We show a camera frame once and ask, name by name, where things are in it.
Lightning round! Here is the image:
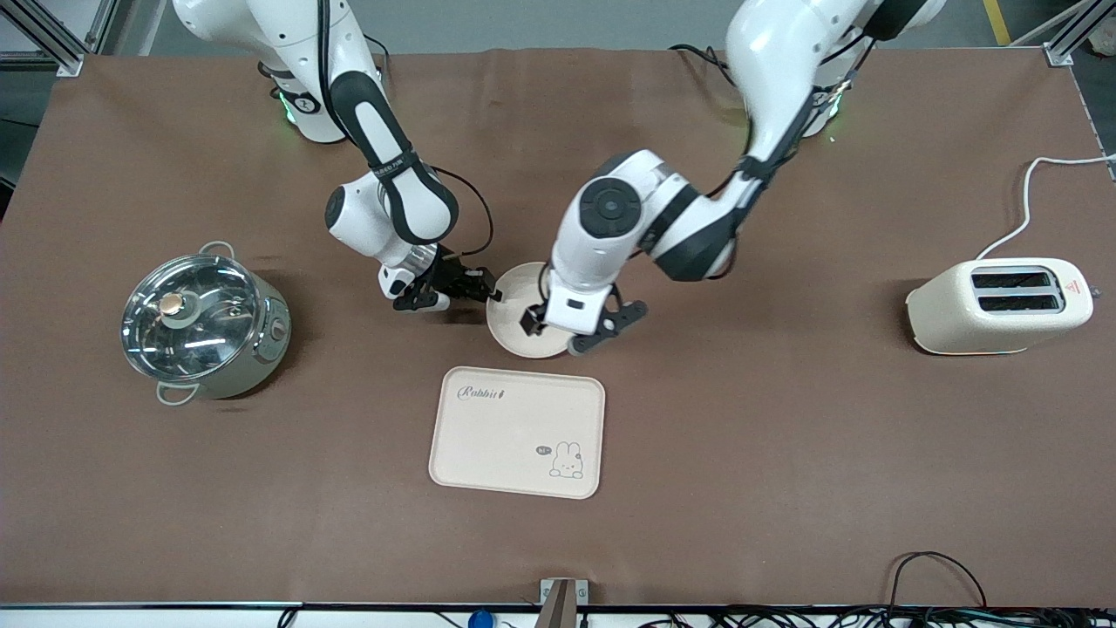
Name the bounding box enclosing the brown table cover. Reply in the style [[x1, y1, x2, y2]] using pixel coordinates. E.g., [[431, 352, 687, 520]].
[[0, 44, 1116, 609]]

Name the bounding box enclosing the black looped floor cable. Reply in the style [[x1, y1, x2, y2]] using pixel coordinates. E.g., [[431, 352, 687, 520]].
[[885, 551, 990, 611]]

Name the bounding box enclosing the aluminium frame profile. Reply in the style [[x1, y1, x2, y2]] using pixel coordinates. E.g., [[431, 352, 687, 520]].
[[1042, 0, 1116, 68], [0, 0, 119, 78]]

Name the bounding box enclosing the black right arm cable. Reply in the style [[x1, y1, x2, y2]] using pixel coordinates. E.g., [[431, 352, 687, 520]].
[[316, 0, 495, 260]]

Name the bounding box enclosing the grey electric cooking pot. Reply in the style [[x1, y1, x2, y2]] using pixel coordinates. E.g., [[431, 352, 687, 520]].
[[119, 241, 292, 407]]

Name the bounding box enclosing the glass pot lid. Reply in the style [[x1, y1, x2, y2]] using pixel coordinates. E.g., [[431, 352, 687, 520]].
[[120, 253, 263, 385]]

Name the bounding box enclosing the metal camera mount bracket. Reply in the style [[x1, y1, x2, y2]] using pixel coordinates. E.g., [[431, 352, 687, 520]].
[[539, 577, 589, 628]]

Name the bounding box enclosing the cream rabbit print tray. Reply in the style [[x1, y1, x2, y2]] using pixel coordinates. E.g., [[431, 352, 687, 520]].
[[428, 365, 606, 501]]

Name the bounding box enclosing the round cream plate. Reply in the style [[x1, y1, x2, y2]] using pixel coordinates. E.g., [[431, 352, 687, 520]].
[[486, 262, 574, 359]]

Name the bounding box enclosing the white toaster power cable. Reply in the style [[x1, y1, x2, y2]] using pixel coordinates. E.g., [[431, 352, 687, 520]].
[[975, 154, 1116, 261]]

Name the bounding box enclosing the cream two-slot toaster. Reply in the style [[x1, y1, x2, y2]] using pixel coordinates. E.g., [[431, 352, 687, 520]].
[[905, 257, 1102, 356]]

